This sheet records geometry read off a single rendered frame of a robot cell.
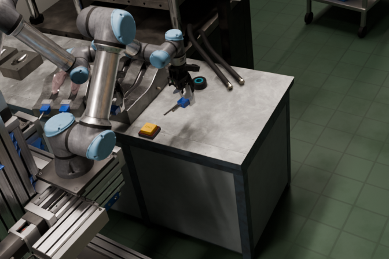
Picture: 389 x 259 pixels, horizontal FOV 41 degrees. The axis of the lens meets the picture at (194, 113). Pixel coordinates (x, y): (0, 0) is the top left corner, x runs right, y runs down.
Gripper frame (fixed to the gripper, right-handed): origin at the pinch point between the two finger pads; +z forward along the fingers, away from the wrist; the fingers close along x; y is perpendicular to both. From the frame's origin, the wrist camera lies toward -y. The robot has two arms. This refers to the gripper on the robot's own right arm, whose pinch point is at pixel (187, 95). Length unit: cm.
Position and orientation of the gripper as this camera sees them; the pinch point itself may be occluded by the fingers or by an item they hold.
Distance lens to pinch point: 244.2
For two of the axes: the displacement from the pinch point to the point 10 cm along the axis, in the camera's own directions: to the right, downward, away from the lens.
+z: 1.2, 7.8, 6.1
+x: 7.5, 3.3, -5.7
